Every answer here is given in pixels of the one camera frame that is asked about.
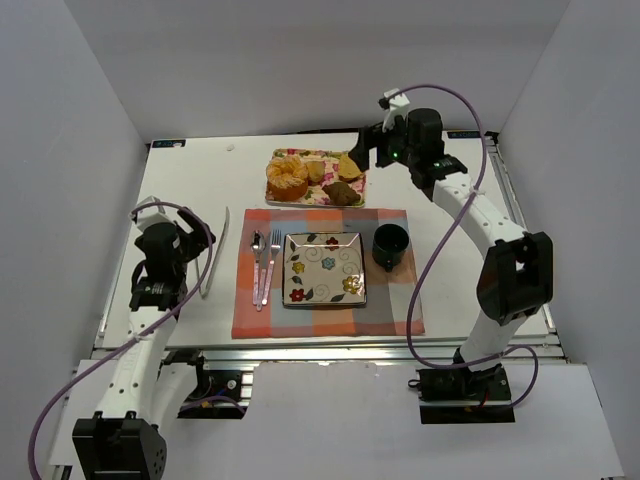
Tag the dark green mug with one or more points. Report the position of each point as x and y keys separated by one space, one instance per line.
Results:
x=390 y=242

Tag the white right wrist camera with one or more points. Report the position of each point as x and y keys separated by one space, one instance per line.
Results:
x=396 y=105

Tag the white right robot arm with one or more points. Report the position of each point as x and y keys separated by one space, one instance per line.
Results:
x=516 y=278

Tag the white plastic tongs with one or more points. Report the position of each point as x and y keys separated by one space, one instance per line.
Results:
x=205 y=287

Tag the floral square plate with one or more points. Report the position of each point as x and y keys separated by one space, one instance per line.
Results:
x=323 y=269

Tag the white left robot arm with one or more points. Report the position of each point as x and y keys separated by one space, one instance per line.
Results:
x=123 y=437

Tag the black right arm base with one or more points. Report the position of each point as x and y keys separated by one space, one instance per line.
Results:
x=449 y=397

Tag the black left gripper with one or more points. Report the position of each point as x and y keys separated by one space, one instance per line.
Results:
x=189 y=233

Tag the orange bundt cake bread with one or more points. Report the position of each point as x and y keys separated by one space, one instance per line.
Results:
x=287 y=178

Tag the dark brown bread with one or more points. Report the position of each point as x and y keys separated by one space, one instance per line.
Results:
x=341 y=194

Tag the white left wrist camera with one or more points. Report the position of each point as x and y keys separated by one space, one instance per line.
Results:
x=149 y=212

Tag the floral serving tray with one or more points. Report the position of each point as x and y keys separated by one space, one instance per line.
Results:
x=315 y=195

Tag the silver fork pink handle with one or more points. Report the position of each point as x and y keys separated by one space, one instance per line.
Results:
x=276 y=240

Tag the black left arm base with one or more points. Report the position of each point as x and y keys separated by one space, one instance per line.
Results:
x=215 y=391

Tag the orange checkered placemat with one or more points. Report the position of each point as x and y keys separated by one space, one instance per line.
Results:
x=390 y=308

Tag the small yellow muffin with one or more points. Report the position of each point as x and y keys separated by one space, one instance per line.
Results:
x=316 y=171

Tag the round seeded bread bun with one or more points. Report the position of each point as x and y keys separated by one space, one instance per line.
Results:
x=348 y=170

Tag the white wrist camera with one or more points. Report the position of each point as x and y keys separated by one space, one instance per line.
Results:
x=149 y=212
x=396 y=105

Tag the silver spoon pink handle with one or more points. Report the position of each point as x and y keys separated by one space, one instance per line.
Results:
x=257 y=247

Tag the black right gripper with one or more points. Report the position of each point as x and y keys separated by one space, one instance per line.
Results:
x=373 y=145

